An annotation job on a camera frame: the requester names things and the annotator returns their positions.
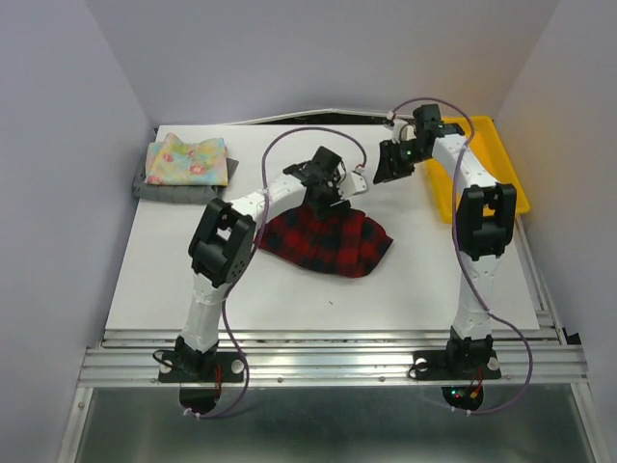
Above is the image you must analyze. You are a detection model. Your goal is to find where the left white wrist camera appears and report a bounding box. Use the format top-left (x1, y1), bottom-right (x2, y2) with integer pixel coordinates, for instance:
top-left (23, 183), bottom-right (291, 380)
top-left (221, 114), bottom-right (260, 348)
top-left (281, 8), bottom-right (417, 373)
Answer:
top-left (336, 172), bottom-right (368, 200)

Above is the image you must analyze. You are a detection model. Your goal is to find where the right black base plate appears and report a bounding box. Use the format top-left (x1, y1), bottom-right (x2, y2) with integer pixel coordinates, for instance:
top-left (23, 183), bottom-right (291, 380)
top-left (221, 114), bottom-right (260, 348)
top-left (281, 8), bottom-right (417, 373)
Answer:
top-left (407, 350), bottom-right (501, 382)

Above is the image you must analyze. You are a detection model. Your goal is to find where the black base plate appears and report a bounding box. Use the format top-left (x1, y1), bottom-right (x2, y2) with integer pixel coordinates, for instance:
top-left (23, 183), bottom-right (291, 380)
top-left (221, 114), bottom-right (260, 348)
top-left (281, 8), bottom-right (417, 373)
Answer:
top-left (407, 350), bottom-right (501, 382)
top-left (153, 349), bottom-right (245, 384)

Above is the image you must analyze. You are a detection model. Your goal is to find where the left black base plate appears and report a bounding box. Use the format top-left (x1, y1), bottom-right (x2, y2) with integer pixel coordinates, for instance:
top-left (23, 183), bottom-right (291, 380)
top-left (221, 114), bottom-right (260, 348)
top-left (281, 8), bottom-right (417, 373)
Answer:
top-left (153, 349), bottom-right (245, 384)

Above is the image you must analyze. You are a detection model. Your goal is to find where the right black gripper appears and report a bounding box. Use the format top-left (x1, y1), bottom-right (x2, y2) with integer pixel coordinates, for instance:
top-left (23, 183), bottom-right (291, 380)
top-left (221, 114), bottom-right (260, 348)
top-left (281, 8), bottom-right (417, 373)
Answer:
top-left (370, 138), bottom-right (429, 184)

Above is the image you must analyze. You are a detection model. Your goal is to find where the yellow plastic tray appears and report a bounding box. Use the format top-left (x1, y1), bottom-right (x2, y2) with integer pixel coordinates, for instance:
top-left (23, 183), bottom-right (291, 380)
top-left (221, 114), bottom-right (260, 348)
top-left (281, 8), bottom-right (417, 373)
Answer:
top-left (424, 116), bottom-right (531, 225)

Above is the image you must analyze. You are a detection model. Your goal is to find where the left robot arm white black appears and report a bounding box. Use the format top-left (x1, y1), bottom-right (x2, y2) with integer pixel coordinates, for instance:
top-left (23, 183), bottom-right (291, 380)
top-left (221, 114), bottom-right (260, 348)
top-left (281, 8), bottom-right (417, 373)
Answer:
top-left (169, 147), bottom-right (353, 382)

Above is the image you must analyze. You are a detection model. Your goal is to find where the pastel floral skirt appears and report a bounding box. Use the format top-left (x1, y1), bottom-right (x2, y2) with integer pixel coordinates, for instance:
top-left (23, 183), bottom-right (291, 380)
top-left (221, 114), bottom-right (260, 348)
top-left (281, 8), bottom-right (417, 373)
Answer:
top-left (145, 133), bottom-right (228, 186)

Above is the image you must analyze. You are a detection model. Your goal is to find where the red black plaid skirt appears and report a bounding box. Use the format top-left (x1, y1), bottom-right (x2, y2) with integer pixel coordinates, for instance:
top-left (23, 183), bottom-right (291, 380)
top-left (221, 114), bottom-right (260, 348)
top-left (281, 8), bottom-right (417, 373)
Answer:
top-left (259, 205), bottom-right (393, 279)

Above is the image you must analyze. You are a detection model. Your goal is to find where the grey pleated skirt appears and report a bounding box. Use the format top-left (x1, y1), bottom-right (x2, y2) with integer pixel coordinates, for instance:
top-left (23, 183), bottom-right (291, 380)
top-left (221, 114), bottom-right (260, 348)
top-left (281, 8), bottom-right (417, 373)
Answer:
top-left (132, 156), bottom-right (227, 205)

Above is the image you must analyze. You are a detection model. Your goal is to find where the aluminium rail frame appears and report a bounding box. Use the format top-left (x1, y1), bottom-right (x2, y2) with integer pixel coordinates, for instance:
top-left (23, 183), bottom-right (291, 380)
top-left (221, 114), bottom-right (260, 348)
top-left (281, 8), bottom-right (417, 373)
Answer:
top-left (58, 225), bottom-right (610, 462)

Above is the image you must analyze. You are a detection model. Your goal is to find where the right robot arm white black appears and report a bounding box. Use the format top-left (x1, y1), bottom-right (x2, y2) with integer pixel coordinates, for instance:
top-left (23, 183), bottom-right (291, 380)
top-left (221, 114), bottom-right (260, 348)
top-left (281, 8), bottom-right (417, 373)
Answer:
top-left (373, 103), bottom-right (517, 381)

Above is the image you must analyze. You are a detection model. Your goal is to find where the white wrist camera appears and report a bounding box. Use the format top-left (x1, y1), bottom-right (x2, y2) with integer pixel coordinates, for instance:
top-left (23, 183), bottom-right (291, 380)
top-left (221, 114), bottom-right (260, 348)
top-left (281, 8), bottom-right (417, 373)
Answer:
top-left (391, 121), bottom-right (416, 143)
top-left (336, 172), bottom-right (368, 200)

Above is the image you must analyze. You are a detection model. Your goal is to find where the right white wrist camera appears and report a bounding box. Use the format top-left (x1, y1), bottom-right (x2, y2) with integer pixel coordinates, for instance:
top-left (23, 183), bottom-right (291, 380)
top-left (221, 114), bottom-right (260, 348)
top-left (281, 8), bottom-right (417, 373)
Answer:
top-left (391, 121), bottom-right (416, 143)

